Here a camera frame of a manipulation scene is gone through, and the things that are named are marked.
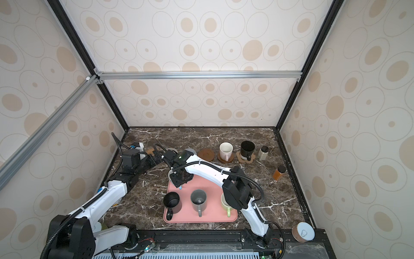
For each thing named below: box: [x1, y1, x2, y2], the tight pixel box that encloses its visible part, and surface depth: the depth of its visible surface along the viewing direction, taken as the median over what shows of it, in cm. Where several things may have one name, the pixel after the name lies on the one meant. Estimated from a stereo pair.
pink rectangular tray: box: [163, 175, 238, 224], surface depth 83 cm
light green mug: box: [221, 192, 234, 218], surface depth 76 cm
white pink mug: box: [219, 141, 234, 162], surface depth 97 cm
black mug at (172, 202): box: [163, 191, 183, 221], surface depth 79 cm
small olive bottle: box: [257, 145, 269, 161], surface depth 100 cm
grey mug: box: [190, 188, 207, 218], surface depth 79 cm
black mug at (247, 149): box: [240, 140, 255, 162], surface depth 99 cm
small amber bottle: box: [272, 165, 287, 182], surface depth 89 cm
